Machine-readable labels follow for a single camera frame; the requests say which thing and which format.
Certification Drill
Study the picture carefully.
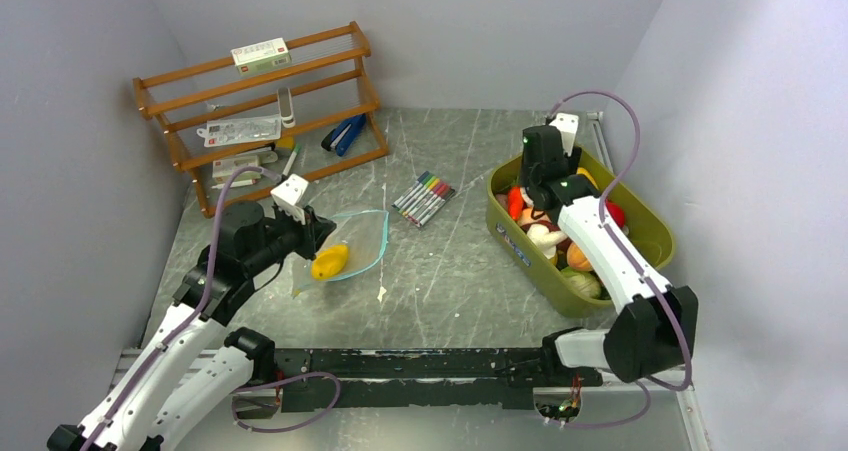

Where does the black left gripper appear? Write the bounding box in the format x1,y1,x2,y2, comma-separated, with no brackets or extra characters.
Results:
244,202,336,275

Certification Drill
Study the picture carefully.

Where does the red toy pomegranate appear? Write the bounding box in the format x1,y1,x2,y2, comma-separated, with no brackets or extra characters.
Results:
605,200,627,230

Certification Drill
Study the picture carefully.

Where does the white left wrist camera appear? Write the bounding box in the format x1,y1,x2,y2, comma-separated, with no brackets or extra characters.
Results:
270,174,309,225

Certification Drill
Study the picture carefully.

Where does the olive green plastic bin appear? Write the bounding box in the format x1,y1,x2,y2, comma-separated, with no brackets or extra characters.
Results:
485,144,677,319

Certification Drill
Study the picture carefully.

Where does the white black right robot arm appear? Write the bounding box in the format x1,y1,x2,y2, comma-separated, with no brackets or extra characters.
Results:
520,125,699,391

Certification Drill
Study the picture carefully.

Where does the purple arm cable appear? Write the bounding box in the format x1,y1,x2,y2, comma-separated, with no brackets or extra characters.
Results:
78,165,283,451
546,90,694,393

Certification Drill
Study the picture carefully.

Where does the white upright device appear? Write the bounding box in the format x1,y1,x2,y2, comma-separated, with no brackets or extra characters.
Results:
277,87,296,129

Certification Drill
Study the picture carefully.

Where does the flat white package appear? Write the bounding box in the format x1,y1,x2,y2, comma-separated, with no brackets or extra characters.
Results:
196,116,282,148

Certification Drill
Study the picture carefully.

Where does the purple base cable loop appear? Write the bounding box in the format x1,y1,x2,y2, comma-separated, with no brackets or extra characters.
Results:
230,369,344,435

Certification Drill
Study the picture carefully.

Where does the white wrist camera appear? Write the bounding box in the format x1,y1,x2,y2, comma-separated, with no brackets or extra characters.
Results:
270,174,309,225
547,112,580,157

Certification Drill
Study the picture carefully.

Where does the clear zip top bag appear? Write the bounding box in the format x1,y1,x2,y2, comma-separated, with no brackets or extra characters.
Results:
292,210,388,297

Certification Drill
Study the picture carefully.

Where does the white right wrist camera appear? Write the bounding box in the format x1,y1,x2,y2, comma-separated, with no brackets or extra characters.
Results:
547,112,580,157

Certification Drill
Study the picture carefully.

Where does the white green box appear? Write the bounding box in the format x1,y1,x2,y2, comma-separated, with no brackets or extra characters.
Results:
230,38,292,77

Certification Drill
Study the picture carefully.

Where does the white green marker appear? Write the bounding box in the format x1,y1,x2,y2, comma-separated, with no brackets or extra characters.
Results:
280,144,301,182

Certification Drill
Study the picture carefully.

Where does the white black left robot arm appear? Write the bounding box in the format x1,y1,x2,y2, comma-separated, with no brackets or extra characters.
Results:
47,201,336,450

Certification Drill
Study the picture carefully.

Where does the small white box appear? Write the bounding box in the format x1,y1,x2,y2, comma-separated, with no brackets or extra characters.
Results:
212,155,262,188

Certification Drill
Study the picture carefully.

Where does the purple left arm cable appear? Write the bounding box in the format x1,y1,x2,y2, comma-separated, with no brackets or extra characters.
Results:
78,165,283,451

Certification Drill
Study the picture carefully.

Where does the green toy cabbage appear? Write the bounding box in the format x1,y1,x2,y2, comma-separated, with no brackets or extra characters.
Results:
560,267,602,299

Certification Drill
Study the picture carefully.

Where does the blue stapler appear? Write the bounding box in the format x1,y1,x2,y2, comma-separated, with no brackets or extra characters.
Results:
321,114,367,157

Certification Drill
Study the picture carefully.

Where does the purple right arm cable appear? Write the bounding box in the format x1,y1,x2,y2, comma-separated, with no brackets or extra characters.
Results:
546,90,694,393

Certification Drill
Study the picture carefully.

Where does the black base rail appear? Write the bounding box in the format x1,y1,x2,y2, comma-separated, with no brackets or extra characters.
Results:
275,347,603,412

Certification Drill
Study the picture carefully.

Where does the coloured marker pen set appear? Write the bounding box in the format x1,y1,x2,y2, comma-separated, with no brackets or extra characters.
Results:
392,171,456,228

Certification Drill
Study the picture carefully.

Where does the wooden three-tier rack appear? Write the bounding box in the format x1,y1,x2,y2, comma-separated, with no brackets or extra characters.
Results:
132,22,390,218

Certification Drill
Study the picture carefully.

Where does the red toy carrot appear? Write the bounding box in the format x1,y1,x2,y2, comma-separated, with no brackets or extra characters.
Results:
506,186,526,221

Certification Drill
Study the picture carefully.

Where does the yellow toy mango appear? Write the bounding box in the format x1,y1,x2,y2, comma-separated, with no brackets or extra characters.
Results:
310,243,349,281

